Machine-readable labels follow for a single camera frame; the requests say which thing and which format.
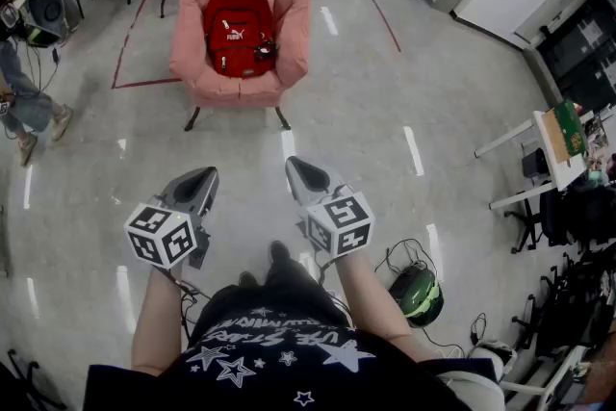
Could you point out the person's right forearm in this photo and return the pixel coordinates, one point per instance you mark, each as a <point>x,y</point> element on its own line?
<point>366,298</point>

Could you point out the person's black trousers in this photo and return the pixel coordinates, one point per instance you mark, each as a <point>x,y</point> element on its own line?
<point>289,276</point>

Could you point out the person's black shoe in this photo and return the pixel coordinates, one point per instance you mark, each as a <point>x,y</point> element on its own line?
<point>279,251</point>
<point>248,279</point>

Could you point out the black office chair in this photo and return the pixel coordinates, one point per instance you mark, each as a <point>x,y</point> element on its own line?
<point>548,212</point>

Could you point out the person's dark star-print shirt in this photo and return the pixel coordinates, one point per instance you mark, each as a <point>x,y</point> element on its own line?
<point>269,375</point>

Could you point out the dark glass door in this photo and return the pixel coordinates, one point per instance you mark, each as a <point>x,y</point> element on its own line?
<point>582,48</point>

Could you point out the brown board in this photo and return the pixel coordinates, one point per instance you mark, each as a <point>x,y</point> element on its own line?
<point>557,139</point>

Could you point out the person's black left shoe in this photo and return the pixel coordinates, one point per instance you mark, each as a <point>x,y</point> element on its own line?
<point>248,279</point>

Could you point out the green box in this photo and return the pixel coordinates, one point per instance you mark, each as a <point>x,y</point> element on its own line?
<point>572,130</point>

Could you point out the red backpack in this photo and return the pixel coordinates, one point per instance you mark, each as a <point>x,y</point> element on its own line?
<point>236,29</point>

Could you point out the white desk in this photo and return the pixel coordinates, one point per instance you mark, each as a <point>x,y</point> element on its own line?
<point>553,144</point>

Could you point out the white chair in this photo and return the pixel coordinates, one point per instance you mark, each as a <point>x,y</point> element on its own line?
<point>553,380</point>

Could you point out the person's left forearm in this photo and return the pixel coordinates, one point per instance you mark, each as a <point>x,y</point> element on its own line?
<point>154,327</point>

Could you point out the black power adapter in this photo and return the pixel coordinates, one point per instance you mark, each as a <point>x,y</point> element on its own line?
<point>55,55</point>

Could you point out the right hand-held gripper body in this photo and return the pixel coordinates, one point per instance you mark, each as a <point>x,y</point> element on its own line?
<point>337,221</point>

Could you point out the person's black right shoe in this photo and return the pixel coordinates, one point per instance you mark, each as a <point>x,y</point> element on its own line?
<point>279,251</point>

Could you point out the grey box with round opening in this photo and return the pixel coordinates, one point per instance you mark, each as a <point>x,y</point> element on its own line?
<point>45,9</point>

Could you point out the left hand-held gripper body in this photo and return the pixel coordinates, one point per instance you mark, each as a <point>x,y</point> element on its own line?
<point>159,231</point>

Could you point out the green helmet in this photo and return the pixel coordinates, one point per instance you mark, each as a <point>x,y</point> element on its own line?
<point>416,296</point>

